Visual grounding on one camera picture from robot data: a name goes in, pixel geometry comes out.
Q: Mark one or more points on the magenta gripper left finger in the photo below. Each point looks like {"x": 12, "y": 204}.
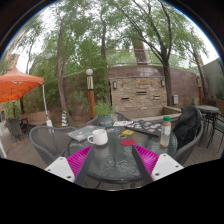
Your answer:
{"x": 75, "y": 167}

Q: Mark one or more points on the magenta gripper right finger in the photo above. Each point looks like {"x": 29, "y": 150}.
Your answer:
{"x": 152, "y": 166}

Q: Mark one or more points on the grey chair with black jacket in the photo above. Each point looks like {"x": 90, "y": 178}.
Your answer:
{"x": 181, "y": 155}

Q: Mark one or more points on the grey wicker chair left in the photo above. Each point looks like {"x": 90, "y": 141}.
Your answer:
{"x": 50, "y": 142}

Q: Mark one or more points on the round glass patio table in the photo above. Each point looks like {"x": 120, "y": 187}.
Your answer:
{"x": 114, "y": 163}

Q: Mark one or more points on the grey laptop with stickers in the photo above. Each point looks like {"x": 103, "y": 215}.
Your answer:
{"x": 83, "y": 133}

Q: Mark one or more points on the red round coaster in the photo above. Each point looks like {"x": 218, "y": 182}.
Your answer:
{"x": 128, "y": 142}

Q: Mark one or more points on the black laptop with stickers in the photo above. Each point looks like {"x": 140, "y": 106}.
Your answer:
{"x": 146, "y": 127}

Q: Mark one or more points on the white ceramic mug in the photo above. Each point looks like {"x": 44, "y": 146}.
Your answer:
{"x": 98, "y": 137}

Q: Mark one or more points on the yellow sticker card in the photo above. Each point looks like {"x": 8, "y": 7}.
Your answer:
{"x": 128, "y": 132}

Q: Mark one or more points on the plastic bottle green cap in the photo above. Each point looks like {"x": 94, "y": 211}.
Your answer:
{"x": 165, "y": 132}

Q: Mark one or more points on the blue yellow striped bollard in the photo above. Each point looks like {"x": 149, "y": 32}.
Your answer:
{"x": 64, "y": 121}

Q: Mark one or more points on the black jacket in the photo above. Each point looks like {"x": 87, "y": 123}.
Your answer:
{"x": 187, "y": 125}

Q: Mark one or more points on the potted green plant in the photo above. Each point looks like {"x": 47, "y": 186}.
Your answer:
{"x": 104, "y": 112}

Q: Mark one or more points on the dark chair far left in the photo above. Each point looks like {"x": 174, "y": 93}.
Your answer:
{"x": 16, "y": 128}

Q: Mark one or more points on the dark round side table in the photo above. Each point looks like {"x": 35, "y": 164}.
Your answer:
{"x": 210, "y": 112}

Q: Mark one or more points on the orange canopy tent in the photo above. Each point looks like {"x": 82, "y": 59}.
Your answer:
{"x": 15, "y": 84}

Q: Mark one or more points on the globe lamp post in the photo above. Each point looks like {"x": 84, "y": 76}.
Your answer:
{"x": 90, "y": 88}

